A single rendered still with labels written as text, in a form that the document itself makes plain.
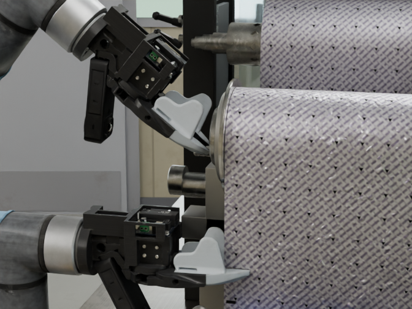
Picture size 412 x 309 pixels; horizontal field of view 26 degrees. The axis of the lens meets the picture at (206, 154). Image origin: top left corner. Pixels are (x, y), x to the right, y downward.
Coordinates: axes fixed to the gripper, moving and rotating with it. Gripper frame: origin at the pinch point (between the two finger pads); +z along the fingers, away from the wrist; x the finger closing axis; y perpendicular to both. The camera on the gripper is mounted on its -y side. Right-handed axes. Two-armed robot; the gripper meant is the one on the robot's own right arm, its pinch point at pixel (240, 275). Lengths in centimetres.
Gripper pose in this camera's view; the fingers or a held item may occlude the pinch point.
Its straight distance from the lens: 111.4
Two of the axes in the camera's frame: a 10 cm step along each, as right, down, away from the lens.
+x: 2.3, -2.4, 9.4
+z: 9.7, 0.6, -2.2
